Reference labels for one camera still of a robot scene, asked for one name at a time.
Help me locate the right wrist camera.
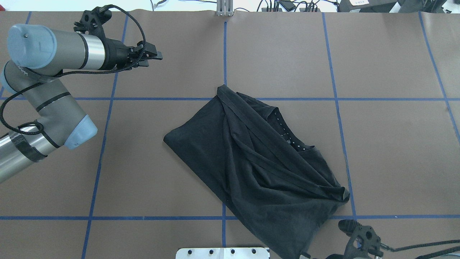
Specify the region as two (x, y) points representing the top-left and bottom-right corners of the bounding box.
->
(338, 219), (384, 259)

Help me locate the aluminium frame post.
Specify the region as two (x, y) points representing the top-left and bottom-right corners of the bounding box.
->
(216, 0), (234, 17)

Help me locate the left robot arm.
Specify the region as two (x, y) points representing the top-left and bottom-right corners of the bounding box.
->
(1, 21), (163, 182)

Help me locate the white camera stand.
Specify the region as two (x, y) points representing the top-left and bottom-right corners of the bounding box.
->
(175, 247), (271, 259)

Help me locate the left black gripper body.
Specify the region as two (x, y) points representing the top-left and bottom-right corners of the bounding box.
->
(105, 38), (134, 71)

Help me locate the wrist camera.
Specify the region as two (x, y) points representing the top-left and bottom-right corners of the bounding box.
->
(338, 219), (384, 259)
(73, 5), (112, 39)

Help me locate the black graphic t-shirt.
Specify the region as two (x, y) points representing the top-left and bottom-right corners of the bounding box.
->
(163, 85), (350, 259)

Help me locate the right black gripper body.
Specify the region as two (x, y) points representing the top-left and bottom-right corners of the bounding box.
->
(325, 254), (344, 259)

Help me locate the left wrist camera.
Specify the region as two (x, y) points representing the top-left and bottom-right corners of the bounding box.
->
(73, 5), (112, 39)

